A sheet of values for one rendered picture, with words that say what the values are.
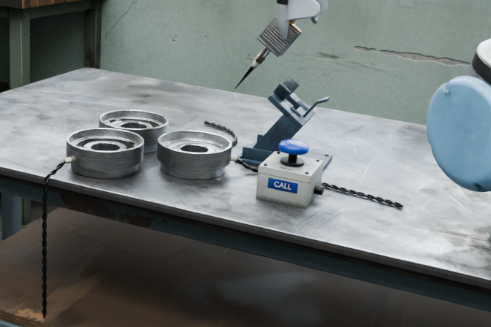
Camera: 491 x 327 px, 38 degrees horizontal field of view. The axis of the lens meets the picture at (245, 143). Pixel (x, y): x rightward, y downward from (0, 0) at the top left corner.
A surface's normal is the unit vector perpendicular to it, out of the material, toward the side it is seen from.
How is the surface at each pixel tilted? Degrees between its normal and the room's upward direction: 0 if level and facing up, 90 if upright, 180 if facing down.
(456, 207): 0
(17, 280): 0
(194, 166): 90
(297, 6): 86
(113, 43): 90
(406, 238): 0
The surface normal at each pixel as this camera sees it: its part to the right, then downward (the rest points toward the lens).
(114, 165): 0.40, 0.32
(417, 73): -0.34, 0.26
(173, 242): 0.08, -0.95
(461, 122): -0.88, 0.20
